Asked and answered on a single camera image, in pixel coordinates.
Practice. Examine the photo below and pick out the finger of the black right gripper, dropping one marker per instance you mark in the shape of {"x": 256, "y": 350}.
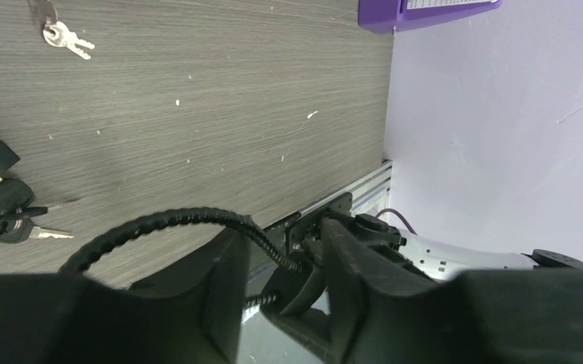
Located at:
{"x": 293, "y": 312}

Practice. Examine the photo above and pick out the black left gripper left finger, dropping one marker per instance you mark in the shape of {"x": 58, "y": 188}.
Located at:
{"x": 189, "y": 312}

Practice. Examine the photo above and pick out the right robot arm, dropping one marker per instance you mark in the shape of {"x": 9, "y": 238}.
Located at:
{"x": 433, "y": 260}

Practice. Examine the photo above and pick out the silver keys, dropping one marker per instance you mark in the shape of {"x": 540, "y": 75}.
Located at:
{"x": 55, "y": 32}

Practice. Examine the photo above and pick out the black headed keys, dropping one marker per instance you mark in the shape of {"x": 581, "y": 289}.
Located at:
{"x": 17, "y": 214}

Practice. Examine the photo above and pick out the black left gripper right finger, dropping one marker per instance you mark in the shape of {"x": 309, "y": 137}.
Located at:
{"x": 383, "y": 313}

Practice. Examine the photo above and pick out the black cable padlock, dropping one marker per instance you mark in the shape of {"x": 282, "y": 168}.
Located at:
{"x": 180, "y": 226}

